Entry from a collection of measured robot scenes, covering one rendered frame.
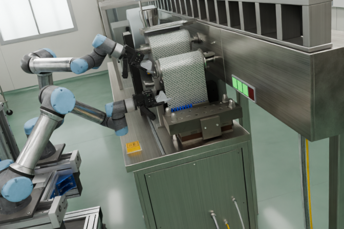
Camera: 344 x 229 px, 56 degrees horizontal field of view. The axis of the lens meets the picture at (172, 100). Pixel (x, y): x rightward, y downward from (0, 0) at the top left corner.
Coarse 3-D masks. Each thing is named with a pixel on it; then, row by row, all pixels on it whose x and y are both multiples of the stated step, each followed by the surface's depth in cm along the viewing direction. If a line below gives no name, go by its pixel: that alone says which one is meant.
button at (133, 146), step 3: (135, 141) 177; (138, 141) 177; (126, 144) 175; (129, 144) 174; (132, 144) 174; (135, 144) 173; (138, 144) 173; (126, 147) 172; (129, 147) 171; (132, 147) 171; (135, 147) 170; (138, 147) 171; (129, 150) 170; (132, 150) 171; (135, 150) 171
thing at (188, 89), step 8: (200, 72) 180; (168, 80) 177; (176, 80) 178; (184, 80) 179; (192, 80) 180; (200, 80) 181; (168, 88) 178; (176, 88) 179; (184, 88) 181; (192, 88) 182; (200, 88) 183; (168, 96) 180; (176, 96) 181; (184, 96) 182; (192, 96) 183; (200, 96) 184; (168, 104) 181; (176, 104) 182; (184, 104) 184
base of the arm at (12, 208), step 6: (0, 198) 151; (30, 198) 158; (0, 204) 151; (6, 204) 150; (12, 204) 151; (18, 204) 153; (24, 204) 154; (0, 210) 152; (6, 210) 151; (12, 210) 151; (18, 210) 152
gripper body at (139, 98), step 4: (144, 92) 178; (148, 92) 178; (152, 92) 178; (136, 96) 174; (140, 96) 175; (144, 96) 173; (148, 96) 175; (152, 96) 174; (136, 100) 175; (140, 100) 176; (144, 100) 176; (148, 100) 176; (152, 100) 176; (136, 104) 174; (140, 104) 176; (144, 104) 177; (148, 104) 176; (152, 104) 176; (136, 108) 175
